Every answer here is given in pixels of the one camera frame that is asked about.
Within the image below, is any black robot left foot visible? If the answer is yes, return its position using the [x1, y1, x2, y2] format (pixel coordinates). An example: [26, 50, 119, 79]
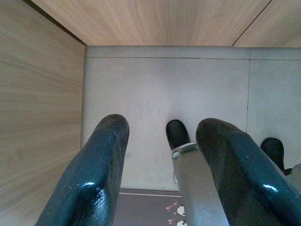
[166, 119, 191, 151]

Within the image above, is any grey panda print floor mat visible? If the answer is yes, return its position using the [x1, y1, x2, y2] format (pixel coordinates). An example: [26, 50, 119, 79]
[114, 188, 196, 226]

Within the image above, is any silver robot right leg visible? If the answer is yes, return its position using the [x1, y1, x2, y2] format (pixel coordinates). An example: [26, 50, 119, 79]
[283, 163, 301, 196]

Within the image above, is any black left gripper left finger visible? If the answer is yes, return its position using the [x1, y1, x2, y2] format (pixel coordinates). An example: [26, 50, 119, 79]
[35, 114, 130, 226]

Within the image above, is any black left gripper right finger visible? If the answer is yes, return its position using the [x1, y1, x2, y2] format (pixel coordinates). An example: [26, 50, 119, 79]
[195, 117, 301, 226]

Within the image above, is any wooden side base cabinet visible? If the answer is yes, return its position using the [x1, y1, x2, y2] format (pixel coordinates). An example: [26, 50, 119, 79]
[0, 0, 86, 226]

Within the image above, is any wooden sink base cabinet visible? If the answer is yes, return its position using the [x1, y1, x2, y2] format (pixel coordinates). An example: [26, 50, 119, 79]
[30, 0, 301, 48]

